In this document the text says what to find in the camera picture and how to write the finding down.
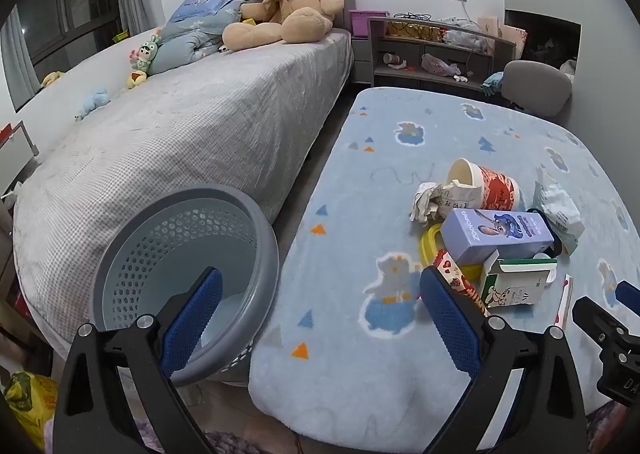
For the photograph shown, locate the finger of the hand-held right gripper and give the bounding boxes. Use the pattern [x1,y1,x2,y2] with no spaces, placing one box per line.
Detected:
[572,296,632,351]
[614,280,640,306]

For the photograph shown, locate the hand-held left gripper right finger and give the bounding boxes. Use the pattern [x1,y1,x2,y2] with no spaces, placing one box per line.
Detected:
[419,265,588,454]

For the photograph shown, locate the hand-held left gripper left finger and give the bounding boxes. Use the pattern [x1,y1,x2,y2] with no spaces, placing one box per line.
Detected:
[54,268,223,454]

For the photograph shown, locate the red snack wrapper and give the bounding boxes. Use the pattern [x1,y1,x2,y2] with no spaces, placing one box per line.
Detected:
[432,250,493,317]

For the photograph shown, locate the grey perforated plastic basket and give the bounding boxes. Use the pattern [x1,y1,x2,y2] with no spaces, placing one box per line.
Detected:
[91,184,280,387]

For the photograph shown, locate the green white milk carton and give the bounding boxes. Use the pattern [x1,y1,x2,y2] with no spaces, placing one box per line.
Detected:
[477,256,558,309]

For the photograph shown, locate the purple cartoon printed box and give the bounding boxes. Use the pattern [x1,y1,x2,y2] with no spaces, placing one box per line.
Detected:
[441,208,556,267]

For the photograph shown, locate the white blue wet wipes packet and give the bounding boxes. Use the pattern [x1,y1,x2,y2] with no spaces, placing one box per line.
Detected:
[532,169,586,255]

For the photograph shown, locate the white paper strip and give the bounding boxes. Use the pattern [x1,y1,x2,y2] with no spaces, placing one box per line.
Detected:
[552,274,574,330]

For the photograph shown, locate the small black item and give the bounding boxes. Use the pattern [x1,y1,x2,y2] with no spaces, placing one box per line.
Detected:
[527,206,564,258]

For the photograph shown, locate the crumpled white paper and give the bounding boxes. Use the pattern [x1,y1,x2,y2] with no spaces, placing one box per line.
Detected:
[410,181,483,225]

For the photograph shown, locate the red white paper cup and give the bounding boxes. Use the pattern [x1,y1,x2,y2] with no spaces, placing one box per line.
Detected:
[446,158,521,212]

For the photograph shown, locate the yellow plastic bag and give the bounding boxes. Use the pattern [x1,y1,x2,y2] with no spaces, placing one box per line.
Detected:
[2,370,59,437]

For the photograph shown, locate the grey bed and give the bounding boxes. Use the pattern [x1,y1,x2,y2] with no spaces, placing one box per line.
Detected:
[12,0,354,360]

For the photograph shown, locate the grey chair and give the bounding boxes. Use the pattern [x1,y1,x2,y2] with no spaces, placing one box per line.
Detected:
[501,60,573,117]

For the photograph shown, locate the blue plush toy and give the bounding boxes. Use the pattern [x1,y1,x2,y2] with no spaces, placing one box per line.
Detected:
[75,89,110,121]

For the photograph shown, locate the white grey-framed board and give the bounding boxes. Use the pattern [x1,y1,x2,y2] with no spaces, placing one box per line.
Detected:
[0,121,39,195]

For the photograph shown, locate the grey shelf unit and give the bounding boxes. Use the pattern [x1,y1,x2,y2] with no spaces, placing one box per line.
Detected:
[367,16,516,95]

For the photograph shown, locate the pink plastic bag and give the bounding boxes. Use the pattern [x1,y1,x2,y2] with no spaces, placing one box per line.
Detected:
[421,53,462,77]

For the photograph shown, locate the green plush toy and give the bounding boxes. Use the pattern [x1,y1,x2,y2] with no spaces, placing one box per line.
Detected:
[127,29,163,90]

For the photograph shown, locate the pink printed box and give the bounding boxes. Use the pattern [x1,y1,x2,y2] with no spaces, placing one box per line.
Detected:
[500,24,528,60]

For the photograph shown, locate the light blue floral quilt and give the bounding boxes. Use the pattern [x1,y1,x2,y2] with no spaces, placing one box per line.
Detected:
[147,4,246,76]

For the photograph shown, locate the clear plastic bags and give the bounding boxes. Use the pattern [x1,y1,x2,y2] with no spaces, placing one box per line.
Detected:
[442,16,496,52]

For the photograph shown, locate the gold patterned box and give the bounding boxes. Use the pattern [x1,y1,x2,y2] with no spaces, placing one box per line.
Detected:
[387,20,443,42]

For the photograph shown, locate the pink storage box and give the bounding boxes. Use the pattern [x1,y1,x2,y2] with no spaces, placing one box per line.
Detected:
[349,9,390,37]

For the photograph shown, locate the blue printed pillow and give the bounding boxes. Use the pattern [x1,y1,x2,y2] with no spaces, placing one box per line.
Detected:
[175,0,241,25]

